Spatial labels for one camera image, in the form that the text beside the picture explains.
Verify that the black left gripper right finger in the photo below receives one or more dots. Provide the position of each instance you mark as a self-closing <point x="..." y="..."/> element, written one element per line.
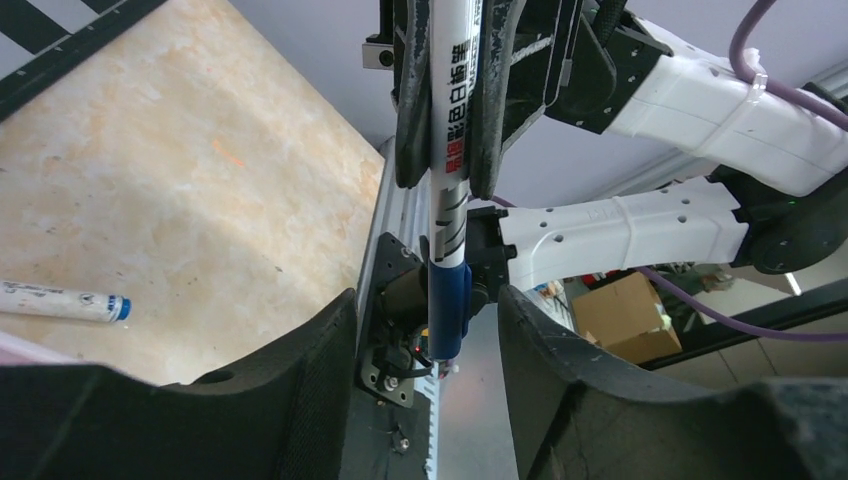
<point x="577" y="411"/>

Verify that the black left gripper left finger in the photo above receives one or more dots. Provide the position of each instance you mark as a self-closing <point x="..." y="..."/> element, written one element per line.
<point x="277" y="413"/>

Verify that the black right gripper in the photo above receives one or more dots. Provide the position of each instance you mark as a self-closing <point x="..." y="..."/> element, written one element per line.
<point x="536" y="58"/>

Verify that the blue white marker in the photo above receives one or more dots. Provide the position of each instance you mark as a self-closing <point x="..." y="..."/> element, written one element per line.
<point x="39" y="300"/>

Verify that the brown cardboard box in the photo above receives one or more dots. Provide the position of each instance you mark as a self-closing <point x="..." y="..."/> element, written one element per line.
<point x="628" y="319"/>

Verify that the black grey chessboard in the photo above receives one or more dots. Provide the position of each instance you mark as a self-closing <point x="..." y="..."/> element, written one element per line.
<point x="42" y="41"/>

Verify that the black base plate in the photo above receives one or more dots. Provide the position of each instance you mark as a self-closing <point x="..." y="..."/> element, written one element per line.
<point x="390" y="421"/>

